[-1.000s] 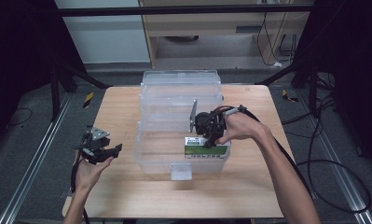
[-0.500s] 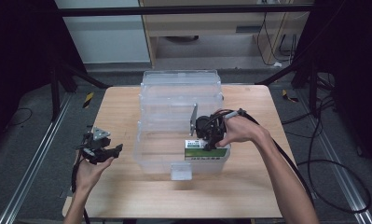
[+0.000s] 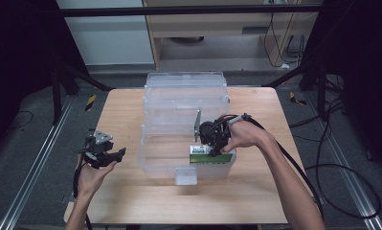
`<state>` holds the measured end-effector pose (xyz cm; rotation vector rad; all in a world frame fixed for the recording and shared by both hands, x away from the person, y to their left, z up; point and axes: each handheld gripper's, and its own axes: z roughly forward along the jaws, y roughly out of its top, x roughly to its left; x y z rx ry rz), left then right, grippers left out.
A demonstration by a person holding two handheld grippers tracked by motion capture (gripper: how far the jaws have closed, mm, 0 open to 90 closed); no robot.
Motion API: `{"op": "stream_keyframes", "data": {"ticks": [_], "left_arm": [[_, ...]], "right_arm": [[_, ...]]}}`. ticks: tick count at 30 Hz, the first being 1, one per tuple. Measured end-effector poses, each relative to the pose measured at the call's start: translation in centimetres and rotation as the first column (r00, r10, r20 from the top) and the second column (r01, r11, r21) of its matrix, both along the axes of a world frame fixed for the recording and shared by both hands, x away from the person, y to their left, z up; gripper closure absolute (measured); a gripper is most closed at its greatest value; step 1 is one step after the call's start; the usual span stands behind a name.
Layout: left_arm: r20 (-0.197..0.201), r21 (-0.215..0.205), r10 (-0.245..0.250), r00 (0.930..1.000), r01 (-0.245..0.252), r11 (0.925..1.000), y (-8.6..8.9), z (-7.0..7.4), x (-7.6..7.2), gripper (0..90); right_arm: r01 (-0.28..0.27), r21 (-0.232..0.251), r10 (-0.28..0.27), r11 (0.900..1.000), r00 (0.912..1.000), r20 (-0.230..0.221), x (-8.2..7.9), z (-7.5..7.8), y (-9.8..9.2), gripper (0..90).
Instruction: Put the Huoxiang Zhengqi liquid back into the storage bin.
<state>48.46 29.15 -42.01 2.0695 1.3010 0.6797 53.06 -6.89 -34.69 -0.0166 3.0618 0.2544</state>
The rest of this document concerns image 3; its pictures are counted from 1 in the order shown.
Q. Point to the person's right hand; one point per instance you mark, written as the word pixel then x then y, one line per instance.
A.
pixel 246 134

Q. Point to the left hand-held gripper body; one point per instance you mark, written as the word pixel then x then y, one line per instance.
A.
pixel 101 137

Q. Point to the clear plastic storage box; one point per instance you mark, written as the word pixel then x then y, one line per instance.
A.
pixel 175 127

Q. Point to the yellow and black tape strip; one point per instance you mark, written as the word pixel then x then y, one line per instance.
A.
pixel 296 99
pixel 90 103

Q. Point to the black horizontal metal bar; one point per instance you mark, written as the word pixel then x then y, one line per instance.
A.
pixel 185 10

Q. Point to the black metal stand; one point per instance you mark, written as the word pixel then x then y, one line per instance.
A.
pixel 321 92
pixel 56 96

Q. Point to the aluminium floor rail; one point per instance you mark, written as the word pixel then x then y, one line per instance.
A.
pixel 35 166
pixel 348 172

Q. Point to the green and white medicine box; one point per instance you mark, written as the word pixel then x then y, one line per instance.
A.
pixel 201 158

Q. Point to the person's left hand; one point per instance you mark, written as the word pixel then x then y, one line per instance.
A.
pixel 91 179

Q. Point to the white power plug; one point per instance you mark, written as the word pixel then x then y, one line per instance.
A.
pixel 285 66

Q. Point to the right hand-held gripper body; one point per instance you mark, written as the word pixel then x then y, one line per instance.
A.
pixel 214 132

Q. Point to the light wooden shelf unit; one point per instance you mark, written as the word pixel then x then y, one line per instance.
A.
pixel 217 24

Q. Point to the white cabinet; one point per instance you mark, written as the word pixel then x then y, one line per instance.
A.
pixel 108 38

